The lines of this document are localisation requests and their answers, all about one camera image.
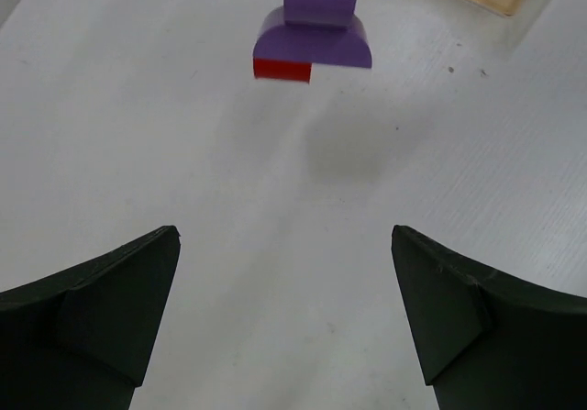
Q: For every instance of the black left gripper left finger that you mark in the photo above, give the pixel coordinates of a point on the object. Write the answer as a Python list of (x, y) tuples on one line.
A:
[(82, 338)]

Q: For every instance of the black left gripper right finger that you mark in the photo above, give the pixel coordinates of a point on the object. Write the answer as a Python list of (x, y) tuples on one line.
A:
[(484, 338)]

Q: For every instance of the red lego brick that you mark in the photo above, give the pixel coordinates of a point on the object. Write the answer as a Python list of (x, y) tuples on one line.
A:
[(282, 70)]

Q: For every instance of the purple lego piece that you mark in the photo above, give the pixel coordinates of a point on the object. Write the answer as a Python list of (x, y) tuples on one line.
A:
[(325, 32)]

